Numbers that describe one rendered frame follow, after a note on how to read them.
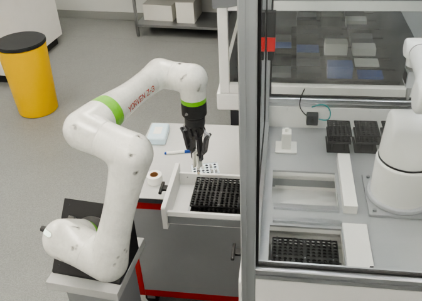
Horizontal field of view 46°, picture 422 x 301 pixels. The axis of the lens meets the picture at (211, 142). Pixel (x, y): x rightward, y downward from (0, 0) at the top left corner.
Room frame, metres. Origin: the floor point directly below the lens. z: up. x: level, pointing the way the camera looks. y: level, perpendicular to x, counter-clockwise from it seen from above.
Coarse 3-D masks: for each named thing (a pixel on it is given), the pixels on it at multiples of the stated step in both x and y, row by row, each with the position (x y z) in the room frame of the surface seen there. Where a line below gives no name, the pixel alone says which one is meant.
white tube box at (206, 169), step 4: (204, 164) 1.84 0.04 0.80; (208, 164) 1.84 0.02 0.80; (212, 164) 1.83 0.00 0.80; (216, 164) 1.83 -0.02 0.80; (192, 168) 1.81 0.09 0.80; (196, 168) 1.81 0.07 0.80; (200, 168) 1.81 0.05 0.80; (204, 168) 1.80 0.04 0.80; (208, 168) 1.80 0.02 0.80; (212, 168) 1.80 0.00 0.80; (196, 172) 1.78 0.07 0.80; (200, 172) 1.78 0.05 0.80; (204, 172) 1.78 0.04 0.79; (208, 172) 1.78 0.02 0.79
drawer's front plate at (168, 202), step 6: (174, 168) 1.64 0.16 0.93; (174, 174) 1.60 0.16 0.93; (174, 180) 1.56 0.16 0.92; (168, 186) 1.52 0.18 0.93; (174, 186) 1.55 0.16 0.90; (168, 192) 1.49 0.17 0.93; (174, 192) 1.54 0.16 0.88; (168, 198) 1.46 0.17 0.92; (174, 198) 1.54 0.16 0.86; (162, 204) 1.42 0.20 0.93; (168, 204) 1.45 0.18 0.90; (162, 210) 1.40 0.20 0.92; (162, 216) 1.40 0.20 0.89
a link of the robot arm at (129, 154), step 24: (96, 144) 1.15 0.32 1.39; (120, 144) 1.13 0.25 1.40; (144, 144) 1.14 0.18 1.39; (120, 168) 1.10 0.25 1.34; (144, 168) 1.11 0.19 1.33; (120, 192) 1.09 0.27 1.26; (120, 216) 1.09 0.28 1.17; (96, 240) 1.10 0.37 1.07; (120, 240) 1.08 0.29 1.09; (96, 264) 1.07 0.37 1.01; (120, 264) 1.07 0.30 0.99
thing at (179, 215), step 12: (180, 180) 1.65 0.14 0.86; (192, 180) 1.64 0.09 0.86; (180, 192) 1.59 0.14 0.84; (192, 192) 1.59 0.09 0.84; (180, 204) 1.52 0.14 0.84; (168, 216) 1.41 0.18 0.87; (180, 216) 1.40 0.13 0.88; (192, 216) 1.40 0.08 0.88; (204, 216) 1.39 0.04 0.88; (216, 216) 1.38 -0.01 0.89; (228, 216) 1.37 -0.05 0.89; (240, 216) 1.37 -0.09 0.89
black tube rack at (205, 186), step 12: (204, 180) 1.58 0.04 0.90; (216, 180) 1.58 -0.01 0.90; (228, 180) 1.58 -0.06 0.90; (204, 192) 1.51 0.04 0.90; (216, 192) 1.50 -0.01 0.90; (228, 192) 1.50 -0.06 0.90; (192, 204) 1.47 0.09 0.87; (204, 204) 1.44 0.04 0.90; (216, 204) 1.43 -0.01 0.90; (228, 204) 1.43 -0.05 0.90
